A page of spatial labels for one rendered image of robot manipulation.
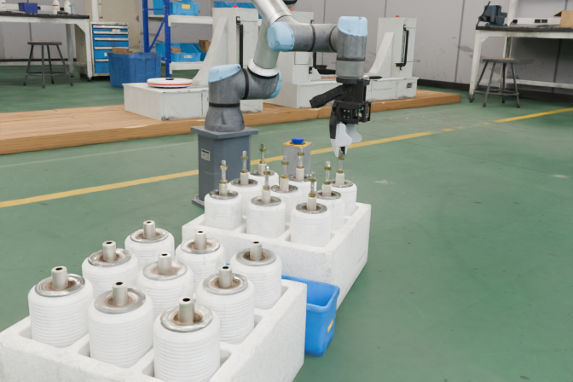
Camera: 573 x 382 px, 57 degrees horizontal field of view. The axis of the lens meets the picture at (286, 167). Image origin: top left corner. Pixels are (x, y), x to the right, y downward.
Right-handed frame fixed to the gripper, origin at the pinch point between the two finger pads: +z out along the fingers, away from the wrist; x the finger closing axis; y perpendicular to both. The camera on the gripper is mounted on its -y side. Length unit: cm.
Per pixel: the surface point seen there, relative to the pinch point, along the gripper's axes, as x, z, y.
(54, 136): 32, 28, -195
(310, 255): -29.9, 17.6, 11.3
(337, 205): -13.5, 10.7, 8.2
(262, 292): -56, 14, 18
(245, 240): -33.8, 16.9, -4.8
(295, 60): 213, -8, -163
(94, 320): -84, 10, 8
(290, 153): 8.3, 5.7, -22.0
